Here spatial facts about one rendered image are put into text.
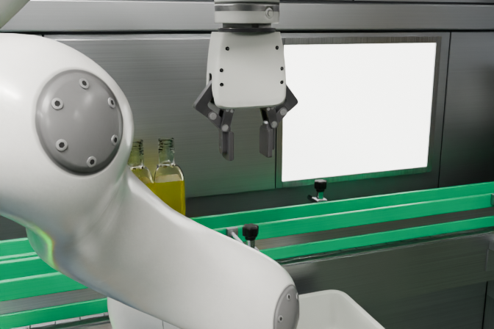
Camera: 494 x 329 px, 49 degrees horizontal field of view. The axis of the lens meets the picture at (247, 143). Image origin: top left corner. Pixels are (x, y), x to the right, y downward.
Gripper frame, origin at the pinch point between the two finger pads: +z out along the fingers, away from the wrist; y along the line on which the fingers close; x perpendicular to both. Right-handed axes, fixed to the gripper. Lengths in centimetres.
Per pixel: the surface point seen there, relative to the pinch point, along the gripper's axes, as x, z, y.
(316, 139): -42, 10, -32
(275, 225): -25.8, 23.2, -15.1
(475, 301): -45, 63, -86
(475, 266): -24, 39, -65
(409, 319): -45, 64, -63
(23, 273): -23.6, 24.8, 31.3
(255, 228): -13.7, 18.2, -6.4
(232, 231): -24.8, 22.9, -5.9
